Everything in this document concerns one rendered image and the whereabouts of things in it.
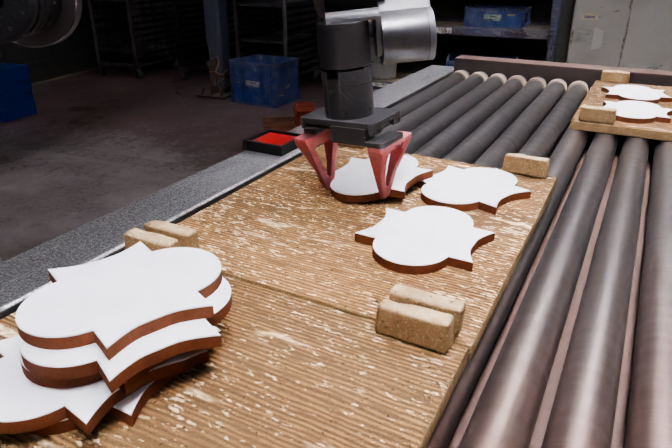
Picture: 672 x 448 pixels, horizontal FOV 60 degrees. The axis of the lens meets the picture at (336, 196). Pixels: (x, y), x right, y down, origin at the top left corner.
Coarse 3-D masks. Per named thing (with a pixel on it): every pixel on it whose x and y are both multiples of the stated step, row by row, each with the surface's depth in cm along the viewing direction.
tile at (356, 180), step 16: (352, 160) 79; (368, 160) 78; (416, 160) 77; (336, 176) 74; (352, 176) 74; (368, 176) 73; (400, 176) 72; (416, 176) 72; (432, 176) 74; (336, 192) 70; (352, 192) 69; (368, 192) 69; (400, 192) 68
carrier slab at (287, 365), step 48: (240, 288) 52; (0, 336) 45; (240, 336) 45; (288, 336) 45; (336, 336) 45; (384, 336) 45; (192, 384) 40; (240, 384) 40; (288, 384) 40; (336, 384) 40; (384, 384) 40; (432, 384) 40; (96, 432) 36; (144, 432) 36; (192, 432) 36; (240, 432) 36; (288, 432) 36; (336, 432) 36; (384, 432) 36; (432, 432) 38
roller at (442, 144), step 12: (504, 84) 140; (516, 84) 143; (492, 96) 128; (504, 96) 132; (480, 108) 118; (492, 108) 123; (456, 120) 111; (468, 120) 110; (480, 120) 115; (444, 132) 102; (456, 132) 104; (468, 132) 108; (432, 144) 96; (444, 144) 98; (456, 144) 102; (432, 156) 92; (444, 156) 97
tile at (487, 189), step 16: (448, 176) 75; (464, 176) 75; (480, 176) 75; (496, 176) 75; (512, 176) 75; (432, 192) 70; (448, 192) 70; (464, 192) 70; (480, 192) 70; (496, 192) 70; (512, 192) 70; (528, 192) 70; (464, 208) 67; (480, 208) 67; (496, 208) 66
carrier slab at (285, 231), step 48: (240, 192) 72; (288, 192) 72; (240, 240) 60; (288, 240) 60; (336, 240) 60; (528, 240) 63; (288, 288) 52; (336, 288) 52; (384, 288) 52; (432, 288) 52; (480, 288) 52; (480, 336) 47
